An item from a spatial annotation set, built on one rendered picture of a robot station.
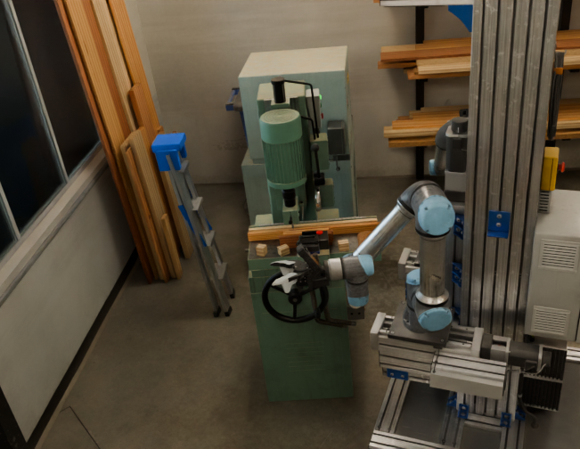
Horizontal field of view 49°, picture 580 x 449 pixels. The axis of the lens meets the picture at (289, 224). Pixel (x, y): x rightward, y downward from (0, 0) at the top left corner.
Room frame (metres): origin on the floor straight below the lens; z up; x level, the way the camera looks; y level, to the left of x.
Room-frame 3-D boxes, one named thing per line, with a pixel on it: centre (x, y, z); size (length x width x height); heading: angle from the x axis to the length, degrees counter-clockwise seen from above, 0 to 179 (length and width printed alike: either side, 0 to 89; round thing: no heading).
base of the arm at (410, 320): (1.95, -0.47, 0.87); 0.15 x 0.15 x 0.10
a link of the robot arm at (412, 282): (1.95, -0.47, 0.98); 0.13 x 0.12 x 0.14; 1
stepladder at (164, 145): (3.30, 0.55, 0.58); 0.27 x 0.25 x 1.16; 83
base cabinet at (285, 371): (2.68, -0.02, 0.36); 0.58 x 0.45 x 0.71; 175
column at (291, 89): (2.85, -0.04, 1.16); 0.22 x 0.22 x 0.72; 85
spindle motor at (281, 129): (2.56, -0.01, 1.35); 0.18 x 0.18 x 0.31
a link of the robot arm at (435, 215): (1.82, -0.48, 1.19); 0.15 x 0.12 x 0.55; 1
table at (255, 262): (2.44, -0.10, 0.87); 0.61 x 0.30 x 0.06; 85
